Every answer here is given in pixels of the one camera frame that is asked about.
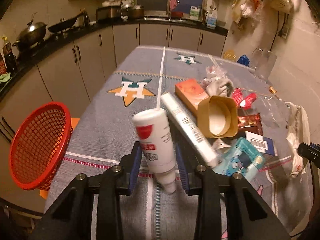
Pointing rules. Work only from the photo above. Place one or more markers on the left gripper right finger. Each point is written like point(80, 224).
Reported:
point(225, 198)

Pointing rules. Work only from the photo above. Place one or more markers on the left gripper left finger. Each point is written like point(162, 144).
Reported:
point(70, 215)

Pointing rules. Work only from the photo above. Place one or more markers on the white paper bag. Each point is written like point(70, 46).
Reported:
point(298, 131)

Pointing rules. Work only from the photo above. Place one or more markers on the blue white medicine box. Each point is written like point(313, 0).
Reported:
point(263, 144)

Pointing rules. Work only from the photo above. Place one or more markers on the clear plastic cup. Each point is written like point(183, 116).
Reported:
point(272, 115)

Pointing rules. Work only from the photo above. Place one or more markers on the teal tissue pack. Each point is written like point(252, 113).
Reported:
point(241, 158)

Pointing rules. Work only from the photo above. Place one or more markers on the brown foil snack wrapper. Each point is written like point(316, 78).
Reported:
point(250, 123)

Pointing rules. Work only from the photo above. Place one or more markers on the red snack wrapper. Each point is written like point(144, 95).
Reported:
point(241, 101)

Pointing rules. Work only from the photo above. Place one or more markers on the yellow paper cup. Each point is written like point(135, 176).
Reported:
point(217, 117)

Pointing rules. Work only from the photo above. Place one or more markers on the long white barcode box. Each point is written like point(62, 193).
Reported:
point(189, 129)

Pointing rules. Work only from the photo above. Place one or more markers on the white sock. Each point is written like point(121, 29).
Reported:
point(218, 87)

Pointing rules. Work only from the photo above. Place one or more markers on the white red-label bottle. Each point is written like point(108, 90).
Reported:
point(154, 134)

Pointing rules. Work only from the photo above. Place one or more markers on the orange carton box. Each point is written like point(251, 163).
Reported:
point(191, 94)

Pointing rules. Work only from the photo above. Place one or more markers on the clear printed plastic bag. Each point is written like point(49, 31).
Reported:
point(215, 72)

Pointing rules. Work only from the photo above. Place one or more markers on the small orange candy wrapper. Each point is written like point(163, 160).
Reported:
point(272, 90)

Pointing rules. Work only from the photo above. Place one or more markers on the red plastic mesh basket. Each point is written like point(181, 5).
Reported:
point(39, 146)

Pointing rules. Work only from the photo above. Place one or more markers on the grey star tablecloth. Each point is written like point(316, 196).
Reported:
point(105, 133)

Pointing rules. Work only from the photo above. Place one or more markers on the clear glass pitcher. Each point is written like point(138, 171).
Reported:
point(262, 61)

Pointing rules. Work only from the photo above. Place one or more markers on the blue plastic bag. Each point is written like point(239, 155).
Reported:
point(243, 59)

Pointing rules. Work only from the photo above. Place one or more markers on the yellow crinkled bag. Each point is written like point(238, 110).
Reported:
point(229, 55)

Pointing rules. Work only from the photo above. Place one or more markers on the green cleaning cloth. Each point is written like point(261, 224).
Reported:
point(4, 78)

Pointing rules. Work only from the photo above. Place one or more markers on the dark soy sauce bottle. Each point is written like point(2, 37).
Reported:
point(10, 60)

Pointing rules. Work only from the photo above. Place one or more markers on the green detergent jug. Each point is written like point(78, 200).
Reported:
point(194, 13)

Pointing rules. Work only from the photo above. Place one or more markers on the steel wok with lid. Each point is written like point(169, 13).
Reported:
point(33, 34)

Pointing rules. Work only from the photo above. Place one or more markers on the red bowl on sill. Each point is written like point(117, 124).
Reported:
point(176, 14)

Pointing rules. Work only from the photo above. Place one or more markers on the black frying pan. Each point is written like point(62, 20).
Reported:
point(65, 24)

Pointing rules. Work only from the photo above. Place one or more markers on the pink rubber glove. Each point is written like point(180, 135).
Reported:
point(173, 4)

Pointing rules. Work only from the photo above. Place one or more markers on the black rice cooker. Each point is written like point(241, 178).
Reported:
point(108, 12)

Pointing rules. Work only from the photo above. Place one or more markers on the steel stock pot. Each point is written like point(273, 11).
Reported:
point(133, 11)

